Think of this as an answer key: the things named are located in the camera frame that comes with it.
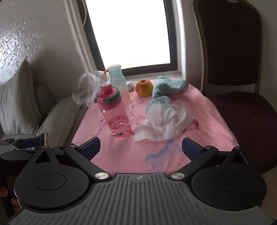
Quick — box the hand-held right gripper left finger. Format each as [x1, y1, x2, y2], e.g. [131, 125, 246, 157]
[30, 137, 111, 183]

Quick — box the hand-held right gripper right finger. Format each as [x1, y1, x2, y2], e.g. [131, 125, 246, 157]
[170, 138, 251, 180]

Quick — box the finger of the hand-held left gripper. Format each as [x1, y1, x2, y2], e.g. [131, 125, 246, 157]
[0, 138, 44, 150]

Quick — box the white wipe cloth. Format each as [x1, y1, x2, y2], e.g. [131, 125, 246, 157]
[134, 103, 194, 142]

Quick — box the pink water bottle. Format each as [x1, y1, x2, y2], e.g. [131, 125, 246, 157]
[94, 82, 132, 138]

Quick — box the person's left hand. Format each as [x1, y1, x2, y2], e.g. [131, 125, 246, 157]
[0, 186, 21, 213]

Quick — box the pink printed blanket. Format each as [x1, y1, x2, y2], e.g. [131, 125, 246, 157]
[71, 78, 239, 173]

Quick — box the grey sofa cushion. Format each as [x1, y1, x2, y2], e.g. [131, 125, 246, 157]
[36, 83, 85, 144]

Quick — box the grey pillow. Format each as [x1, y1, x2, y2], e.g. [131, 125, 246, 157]
[0, 57, 42, 135]

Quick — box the clear plastic bag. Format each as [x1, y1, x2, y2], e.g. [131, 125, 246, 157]
[72, 70, 109, 107]

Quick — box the teal ribbed towel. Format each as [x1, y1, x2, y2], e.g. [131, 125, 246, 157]
[145, 76, 189, 113]

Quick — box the apple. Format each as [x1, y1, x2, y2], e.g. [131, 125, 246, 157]
[135, 80, 154, 97]

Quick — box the maroon padded chair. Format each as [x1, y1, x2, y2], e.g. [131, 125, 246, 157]
[191, 0, 277, 174]

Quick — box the dark framed window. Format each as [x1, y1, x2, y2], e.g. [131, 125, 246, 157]
[83, 0, 184, 77]

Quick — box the frosted mint bottle orange strap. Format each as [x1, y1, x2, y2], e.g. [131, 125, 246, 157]
[104, 64, 132, 102]

